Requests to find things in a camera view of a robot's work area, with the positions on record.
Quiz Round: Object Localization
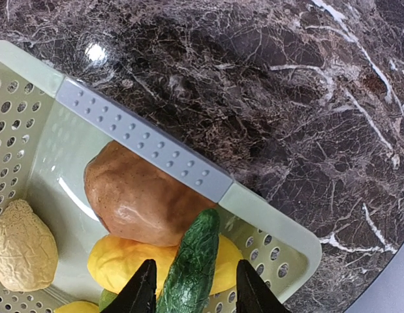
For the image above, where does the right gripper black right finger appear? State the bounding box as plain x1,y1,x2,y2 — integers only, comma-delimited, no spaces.
236,260,290,313

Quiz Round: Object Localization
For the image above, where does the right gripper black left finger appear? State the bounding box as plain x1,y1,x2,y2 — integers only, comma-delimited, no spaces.
103,259,157,313

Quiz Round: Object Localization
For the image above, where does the orange yellow pepper toy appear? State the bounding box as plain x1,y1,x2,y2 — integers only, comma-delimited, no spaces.
87,235,243,295

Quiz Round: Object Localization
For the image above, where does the green cucumber toy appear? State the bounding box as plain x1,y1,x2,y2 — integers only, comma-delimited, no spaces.
156,209,220,313

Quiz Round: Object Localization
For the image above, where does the brown potato toy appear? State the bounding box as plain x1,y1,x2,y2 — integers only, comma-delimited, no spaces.
84,141,215,246

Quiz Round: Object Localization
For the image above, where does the beige wrinkled round food toy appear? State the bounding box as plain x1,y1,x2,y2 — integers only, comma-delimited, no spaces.
0,200,59,292

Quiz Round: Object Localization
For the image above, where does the pale green plastic basket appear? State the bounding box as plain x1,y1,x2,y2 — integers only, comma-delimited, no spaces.
0,40,322,312

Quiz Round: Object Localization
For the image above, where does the light green round food toy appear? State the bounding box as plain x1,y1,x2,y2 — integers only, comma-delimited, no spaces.
99,290,117,312

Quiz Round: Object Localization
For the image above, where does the yellow lemon toy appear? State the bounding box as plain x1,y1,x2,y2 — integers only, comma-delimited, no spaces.
54,301,99,313

